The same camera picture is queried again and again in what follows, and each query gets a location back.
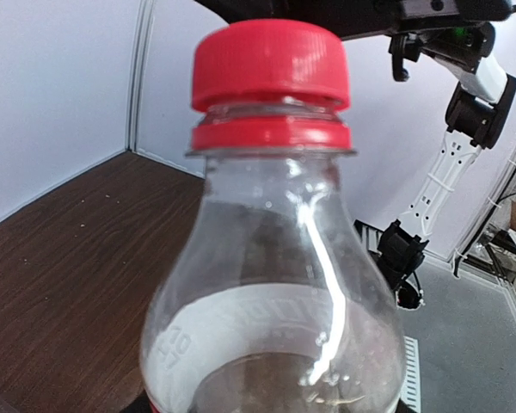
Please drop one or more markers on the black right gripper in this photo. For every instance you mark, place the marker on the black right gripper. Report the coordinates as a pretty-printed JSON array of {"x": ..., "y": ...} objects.
[{"x": 353, "y": 19}]

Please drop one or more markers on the red soda bottle cap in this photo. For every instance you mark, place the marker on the red soda bottle cap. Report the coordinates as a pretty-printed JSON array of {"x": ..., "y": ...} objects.
[{"x": 270, "y": 57}]

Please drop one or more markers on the red label soda bottle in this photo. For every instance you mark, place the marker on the red label soda bottle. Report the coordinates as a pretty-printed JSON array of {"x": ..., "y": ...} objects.
[{"x": 274, "y": 304}]

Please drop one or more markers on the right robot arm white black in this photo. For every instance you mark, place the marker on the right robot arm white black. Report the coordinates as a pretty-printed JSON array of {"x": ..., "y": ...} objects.
[{"x": 458, "y": 35}]

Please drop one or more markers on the aluminium front rail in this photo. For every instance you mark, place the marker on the aluminium front rail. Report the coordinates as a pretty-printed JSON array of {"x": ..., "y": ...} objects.
[{"x": 413, "y": 374}]

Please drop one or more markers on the right aluminium frame post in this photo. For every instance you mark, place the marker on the right aluminium frame post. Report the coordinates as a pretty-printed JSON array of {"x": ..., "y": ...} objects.
[{"x": 142, "y": 38}]

